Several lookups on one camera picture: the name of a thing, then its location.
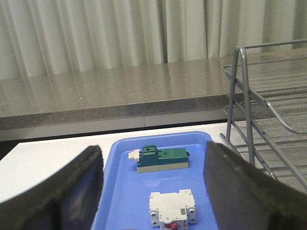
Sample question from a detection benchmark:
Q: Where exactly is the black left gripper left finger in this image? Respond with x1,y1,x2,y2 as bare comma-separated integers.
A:
0,145,104,230

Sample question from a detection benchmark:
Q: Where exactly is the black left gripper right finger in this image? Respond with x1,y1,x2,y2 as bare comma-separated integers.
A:
204,141,307,230

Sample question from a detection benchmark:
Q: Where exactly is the silver mesh tray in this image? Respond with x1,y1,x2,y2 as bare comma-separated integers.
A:
223,100,307,173
221,57,307,134

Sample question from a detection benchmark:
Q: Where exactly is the green and beige switch block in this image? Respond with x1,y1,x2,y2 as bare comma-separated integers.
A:
128,145,190,173

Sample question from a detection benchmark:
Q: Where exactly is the silver metal rack frame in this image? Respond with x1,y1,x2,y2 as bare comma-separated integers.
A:
221,39,307,193

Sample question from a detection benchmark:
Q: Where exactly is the grey stone ledge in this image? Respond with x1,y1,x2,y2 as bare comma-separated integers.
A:
0,46,307,131

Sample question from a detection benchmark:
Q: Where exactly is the blue plastic tray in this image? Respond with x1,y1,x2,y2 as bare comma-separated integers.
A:
92,131,218,230

